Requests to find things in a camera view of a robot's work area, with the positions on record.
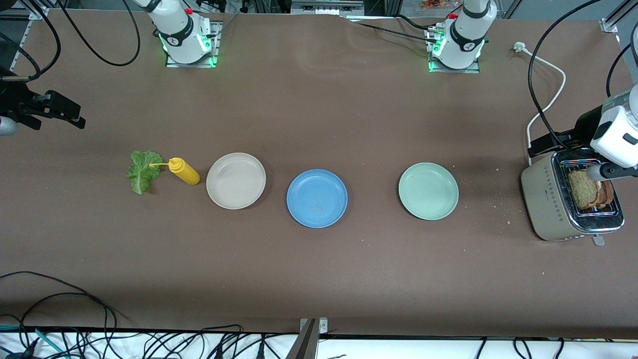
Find brown bread slice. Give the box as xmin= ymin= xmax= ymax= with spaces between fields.
xmin=568 ymin=170 xmax=603 ymax=210
xmin=596 ymin=180 xmax=615 ymax=208

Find green lettuce leaf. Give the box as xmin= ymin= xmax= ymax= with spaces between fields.
xmin=127 ymin=151 xmax=164 ymax=195

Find green round plate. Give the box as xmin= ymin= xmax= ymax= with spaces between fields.
xmin=398 ymin=163 xmax=459 ymax=220

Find beige round plate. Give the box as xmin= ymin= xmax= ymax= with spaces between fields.
xmin=206 ymin=153 xmax=267 ymax=210

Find blue round plate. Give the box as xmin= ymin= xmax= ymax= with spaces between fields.
xmin=286 ymin=169 xmax=348 ymax=229

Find beige chrome toaster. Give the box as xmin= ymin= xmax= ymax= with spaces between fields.
xmin=520 ymin=148 xmax=625 ymax=247

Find yellow mustard squeeze bottle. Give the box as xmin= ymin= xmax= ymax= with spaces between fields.
xmin=149 ymin=158 xmax=201 ymax=186

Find grey power strip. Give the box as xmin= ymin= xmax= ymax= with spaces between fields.
xmin=291 ymin=0 xmax=365 ymax=15

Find aluminium frame profile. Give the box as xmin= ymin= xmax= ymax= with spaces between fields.
xmin=600 ymin=0 xmax=638 ymax=34
xmin=9 ymin=34 xmax=31 ymax=76
xmin=0 ymin=5 xmax=50 ymax=20

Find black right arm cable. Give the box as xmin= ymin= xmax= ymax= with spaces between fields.
xmin=0 ymin=0 xmax=142 ymax=83

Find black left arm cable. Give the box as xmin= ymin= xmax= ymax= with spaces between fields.
xmin=528 ymin=0 xmax=604 ymax=150

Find white toaster power cord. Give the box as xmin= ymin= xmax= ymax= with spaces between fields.
xmin=513 ymin=42 xmax=567 ymax=167

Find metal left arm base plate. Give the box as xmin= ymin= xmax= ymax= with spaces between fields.
xmin=426 ymin=27 xmax=481 ymax=74

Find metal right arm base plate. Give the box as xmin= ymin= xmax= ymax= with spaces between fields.
xmin=165 ymin=21 xmax=220 ymax=68

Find looped black cable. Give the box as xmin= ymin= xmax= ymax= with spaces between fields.
xmin=0 ymin=271 xmax=118 ymax=345

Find black arm base cable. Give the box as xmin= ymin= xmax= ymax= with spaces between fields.
xmin=344 ymin=14 xmax=439 ymax=44

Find teal cable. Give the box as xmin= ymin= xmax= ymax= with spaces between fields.
xmin=0 ymin=325 xmax=65 ymax=359

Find small metal table bracket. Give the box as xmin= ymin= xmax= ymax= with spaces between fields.
xmin=299 ymin=318 xmax=328 ymax=335

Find tangled black cables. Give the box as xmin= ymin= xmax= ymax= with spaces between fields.
xmin=0 ymin=324 xmax=300 ymax=359

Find dark metal post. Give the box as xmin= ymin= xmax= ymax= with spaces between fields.
xmin=284 ymin=319 xmax=319 ymax=359

